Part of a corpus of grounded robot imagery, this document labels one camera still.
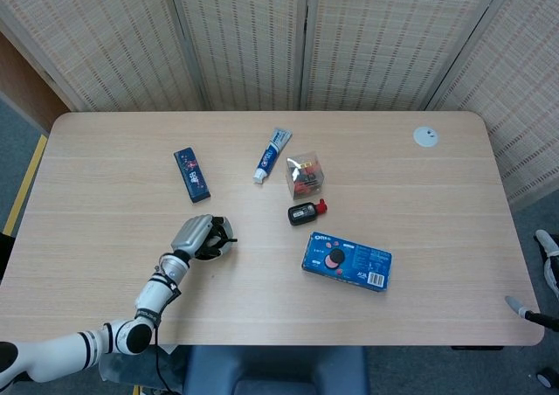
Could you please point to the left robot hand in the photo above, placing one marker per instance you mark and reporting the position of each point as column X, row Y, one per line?
column 192, row 235

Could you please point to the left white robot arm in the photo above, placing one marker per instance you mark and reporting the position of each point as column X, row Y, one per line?
column 153, row 292

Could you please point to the dark blue patterned box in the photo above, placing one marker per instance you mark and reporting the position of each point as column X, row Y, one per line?
column 192, row 176

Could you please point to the blue white toothpaste tube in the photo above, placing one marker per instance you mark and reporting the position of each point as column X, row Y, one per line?
column 268, row 157

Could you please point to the black ink bottle red cap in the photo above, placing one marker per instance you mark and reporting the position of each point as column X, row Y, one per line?
column 301, row 215

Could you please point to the clear plastic cube box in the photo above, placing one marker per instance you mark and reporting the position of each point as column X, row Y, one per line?
column 305, row 168

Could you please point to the dark blue robot torso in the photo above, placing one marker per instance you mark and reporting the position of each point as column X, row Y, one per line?
column 271, row 369

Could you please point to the blue Oreo cookie box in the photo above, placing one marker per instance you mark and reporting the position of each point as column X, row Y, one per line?
column 349, row 259

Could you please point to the yellow floor tape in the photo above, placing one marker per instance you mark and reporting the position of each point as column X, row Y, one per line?
column 26, row 185

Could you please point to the woven folding screen panel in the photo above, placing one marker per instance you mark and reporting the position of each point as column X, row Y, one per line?
column 524, row 106
column 393, row 41
column 244, row 41
column 109, row 41

